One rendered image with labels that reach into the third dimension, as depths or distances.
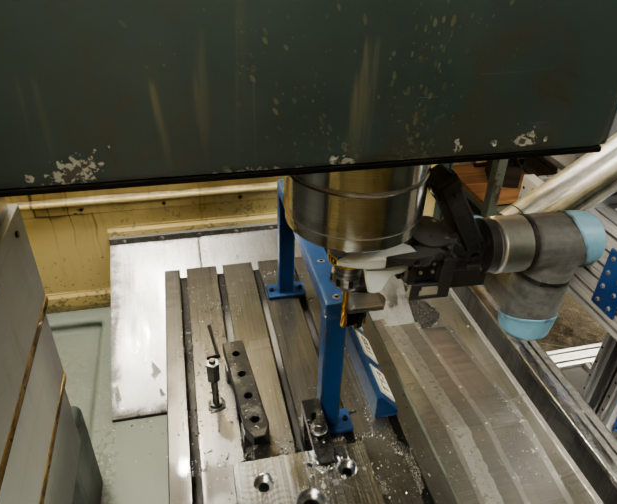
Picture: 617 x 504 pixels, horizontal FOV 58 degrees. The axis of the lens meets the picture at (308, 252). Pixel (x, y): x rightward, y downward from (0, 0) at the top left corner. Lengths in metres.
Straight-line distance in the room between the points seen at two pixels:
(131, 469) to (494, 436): 0.86
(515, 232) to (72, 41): 0.53
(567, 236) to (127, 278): 1.30
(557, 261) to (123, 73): 0.57
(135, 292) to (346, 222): 1.23
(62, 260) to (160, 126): 1.47
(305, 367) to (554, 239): 0.69
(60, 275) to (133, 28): 1.55
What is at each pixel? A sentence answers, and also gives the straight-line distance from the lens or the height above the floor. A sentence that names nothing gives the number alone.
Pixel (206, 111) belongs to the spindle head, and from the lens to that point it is 0.43.
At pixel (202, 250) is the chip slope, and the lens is 1.78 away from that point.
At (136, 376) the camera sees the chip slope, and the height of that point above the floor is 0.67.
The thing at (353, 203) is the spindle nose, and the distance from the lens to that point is 0.55.
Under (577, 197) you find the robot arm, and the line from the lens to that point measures 0.94.
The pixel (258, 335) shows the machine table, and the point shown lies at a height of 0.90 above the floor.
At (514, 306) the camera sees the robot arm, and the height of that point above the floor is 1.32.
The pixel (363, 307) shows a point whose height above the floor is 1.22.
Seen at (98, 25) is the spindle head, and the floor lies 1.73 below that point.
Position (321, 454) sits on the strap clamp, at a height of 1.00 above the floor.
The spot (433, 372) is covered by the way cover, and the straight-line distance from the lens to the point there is 1.54.
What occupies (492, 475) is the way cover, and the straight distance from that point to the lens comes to 1.36.
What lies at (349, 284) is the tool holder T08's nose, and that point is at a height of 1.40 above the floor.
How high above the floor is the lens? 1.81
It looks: 34 degrees down
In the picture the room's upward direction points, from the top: 2 degrees clockwise
